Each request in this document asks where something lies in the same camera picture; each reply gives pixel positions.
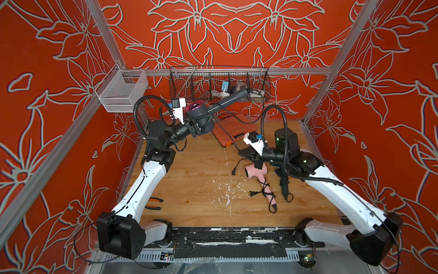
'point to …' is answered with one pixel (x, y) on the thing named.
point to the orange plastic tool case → (230, 130)
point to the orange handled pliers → (154, 207)
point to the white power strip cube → (256, 95)
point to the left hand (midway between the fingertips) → (208, 114)
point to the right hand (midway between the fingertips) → (238, 152)
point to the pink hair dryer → (251, 171)
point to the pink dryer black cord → (254, 193)
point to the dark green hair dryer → (283, 182)
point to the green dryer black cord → (289, 193)
